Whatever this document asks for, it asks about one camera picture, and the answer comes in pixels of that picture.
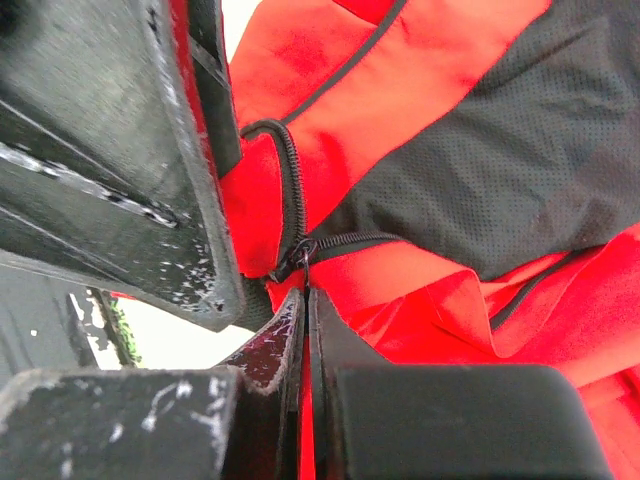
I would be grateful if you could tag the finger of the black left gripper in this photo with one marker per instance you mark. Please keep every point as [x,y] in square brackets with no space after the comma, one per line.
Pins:
[207,46]
[107,174]

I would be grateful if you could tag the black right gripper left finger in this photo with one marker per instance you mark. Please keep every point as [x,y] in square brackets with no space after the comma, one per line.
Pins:
[236,420]

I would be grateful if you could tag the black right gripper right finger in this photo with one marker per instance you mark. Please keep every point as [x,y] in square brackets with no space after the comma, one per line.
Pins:
[373,419]

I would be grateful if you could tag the red jacket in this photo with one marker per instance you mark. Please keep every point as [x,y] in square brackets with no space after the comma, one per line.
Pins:
[461,177]

